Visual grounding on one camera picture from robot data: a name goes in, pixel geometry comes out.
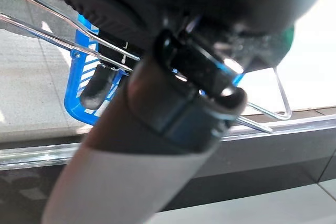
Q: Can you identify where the blue plastic shopping basket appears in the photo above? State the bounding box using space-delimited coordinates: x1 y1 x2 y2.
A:
0 0 292 134

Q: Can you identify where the green can in basket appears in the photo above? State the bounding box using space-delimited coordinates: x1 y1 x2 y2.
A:
278 24 295 62

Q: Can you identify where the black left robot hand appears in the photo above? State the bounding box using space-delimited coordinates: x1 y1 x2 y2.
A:
10 0 331 224

